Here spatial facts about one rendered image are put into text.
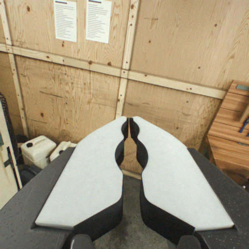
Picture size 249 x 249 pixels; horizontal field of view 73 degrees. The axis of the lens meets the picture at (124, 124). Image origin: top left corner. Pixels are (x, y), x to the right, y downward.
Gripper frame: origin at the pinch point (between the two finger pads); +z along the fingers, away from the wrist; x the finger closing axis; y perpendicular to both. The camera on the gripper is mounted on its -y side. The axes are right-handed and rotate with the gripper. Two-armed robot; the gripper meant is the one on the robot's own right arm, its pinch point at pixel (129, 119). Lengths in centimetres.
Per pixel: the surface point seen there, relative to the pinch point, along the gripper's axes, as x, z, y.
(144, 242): 18, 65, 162
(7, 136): -63, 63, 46
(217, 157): 70, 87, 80
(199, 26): 54, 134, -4
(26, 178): -92, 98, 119
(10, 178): -70, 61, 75
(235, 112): 91, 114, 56
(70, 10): -47, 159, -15
